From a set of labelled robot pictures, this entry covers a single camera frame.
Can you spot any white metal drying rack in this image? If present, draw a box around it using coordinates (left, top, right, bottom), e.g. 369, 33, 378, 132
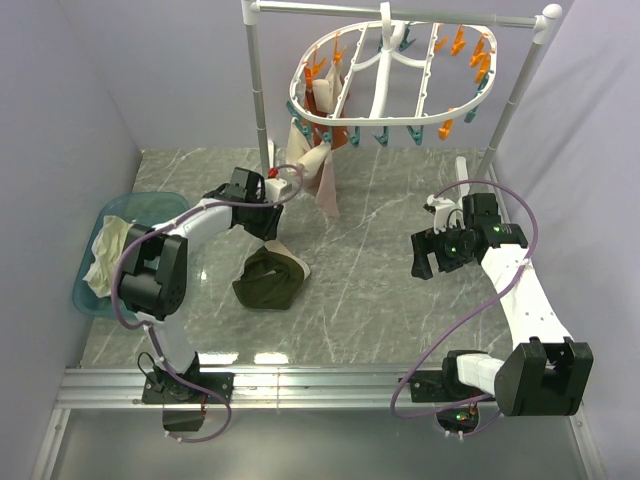
241, 1, 563, 170

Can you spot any cream underwear in basket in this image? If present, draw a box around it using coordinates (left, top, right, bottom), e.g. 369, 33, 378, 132
83, 215, 132, 298

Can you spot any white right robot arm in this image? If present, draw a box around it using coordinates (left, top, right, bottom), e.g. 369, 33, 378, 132
411, 193, 594, 416

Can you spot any white oval clip hanger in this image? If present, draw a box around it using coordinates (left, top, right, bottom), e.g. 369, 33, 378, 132
287, 2, 499, 128

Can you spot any rust orange hanging underwear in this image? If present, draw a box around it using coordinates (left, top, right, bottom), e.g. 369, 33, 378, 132
305, 73, 348, 150

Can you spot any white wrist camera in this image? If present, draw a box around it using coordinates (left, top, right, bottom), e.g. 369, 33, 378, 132
425, 195, 463, 234
265, 168, 293, 203

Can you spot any olive green underwear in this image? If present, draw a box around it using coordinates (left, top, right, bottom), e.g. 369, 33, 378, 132
232, 240, 311, 311

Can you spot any aluminium mounting rail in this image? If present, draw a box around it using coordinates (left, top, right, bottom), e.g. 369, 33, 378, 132
54, 363, 584, 412

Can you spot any teal plastic basket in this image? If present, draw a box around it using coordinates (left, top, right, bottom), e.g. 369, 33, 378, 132
72, 192, 190, 318

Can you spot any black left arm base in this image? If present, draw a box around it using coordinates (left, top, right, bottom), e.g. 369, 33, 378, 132
141, 369, 235, 433

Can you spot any pink hanging cloth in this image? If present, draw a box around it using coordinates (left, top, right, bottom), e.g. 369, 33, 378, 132
315, 151, 340, 218

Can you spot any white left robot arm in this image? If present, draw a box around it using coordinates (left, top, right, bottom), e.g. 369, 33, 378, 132
111, 167, 292, 402

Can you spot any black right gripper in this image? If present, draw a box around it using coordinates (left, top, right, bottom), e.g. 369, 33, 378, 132
411, 219, 476, 279

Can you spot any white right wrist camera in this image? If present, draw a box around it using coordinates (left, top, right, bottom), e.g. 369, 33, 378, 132
425, 195, 463, 234

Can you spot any beige hanging underwear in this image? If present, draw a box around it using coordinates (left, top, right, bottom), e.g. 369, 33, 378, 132
285, 64, 342, 195

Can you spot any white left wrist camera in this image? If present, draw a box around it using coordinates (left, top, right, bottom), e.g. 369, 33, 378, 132
265, 168, 293, 203

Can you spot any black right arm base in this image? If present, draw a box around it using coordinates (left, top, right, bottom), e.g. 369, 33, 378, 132
408, 370, 497, 440

